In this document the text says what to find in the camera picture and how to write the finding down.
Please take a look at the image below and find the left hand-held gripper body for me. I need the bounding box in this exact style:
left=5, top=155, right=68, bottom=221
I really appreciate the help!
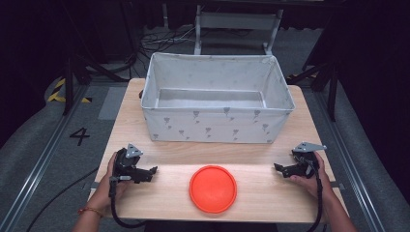
left=112, top=143, right=152, bottom=185

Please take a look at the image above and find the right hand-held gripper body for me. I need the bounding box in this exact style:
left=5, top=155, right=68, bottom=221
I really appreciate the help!
left=281, top=141, right=328, bottom=180

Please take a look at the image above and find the orange round plate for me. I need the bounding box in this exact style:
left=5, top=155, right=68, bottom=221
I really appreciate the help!
left=189, top=164, right=238, bottom=215

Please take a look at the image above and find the white fabric storage box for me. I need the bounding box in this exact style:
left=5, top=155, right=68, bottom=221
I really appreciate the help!
left=140, top=51, right=296, bottom=144

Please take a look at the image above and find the person's right hand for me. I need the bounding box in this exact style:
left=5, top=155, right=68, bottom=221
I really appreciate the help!
left=289, top=151, right=335, bottom=202

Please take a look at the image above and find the person's left hand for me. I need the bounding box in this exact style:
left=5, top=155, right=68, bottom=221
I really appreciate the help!
left=88, top=152, right=130, bottom=212

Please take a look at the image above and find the black tripod stand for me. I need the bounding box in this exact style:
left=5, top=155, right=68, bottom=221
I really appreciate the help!
left=286, top=18, right=342, bottom=123
left=61, top=3, right=130, bottom=116

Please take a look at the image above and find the yellow black hazard tape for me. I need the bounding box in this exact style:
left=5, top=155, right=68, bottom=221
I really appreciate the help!
left=46, top=77, right=93, bottom=104

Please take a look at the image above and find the grey metal stand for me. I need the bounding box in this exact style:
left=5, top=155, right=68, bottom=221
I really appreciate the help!
left=193, top=4, right=284, bottom=56

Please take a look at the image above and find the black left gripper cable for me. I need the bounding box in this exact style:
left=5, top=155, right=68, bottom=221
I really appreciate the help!
left=108, top=176, right=148, bottom=229

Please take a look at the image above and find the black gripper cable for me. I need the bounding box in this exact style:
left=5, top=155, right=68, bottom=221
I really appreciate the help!
left=306, top=163, right=324, bottom=232
left=108, top=176, right=148, bottom=229

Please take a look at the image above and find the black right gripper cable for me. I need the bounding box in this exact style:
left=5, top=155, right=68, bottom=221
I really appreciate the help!
left=306, top=163, right=324, bottom=232

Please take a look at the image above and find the orange wrist bracelet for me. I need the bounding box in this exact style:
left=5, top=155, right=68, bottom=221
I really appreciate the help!
left=77, top=207, right=104, bottom=218

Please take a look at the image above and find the black floor cable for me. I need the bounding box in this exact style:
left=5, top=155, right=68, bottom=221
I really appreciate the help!
left=25, top=166, right=100, bottom=232

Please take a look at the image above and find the bundle of floor cables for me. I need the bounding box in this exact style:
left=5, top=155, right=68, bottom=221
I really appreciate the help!
left=138, top=25, right=197, bottom=56

